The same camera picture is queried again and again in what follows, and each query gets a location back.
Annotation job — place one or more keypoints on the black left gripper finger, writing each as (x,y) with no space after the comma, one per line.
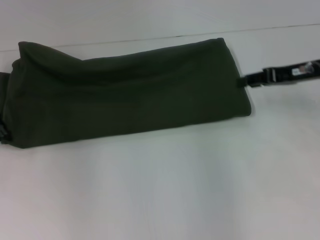
(5,133)

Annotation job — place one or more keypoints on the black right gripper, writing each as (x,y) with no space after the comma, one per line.
(295,71)

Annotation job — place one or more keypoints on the dark green FREE t-shirt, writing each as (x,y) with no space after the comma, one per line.
(125,95)

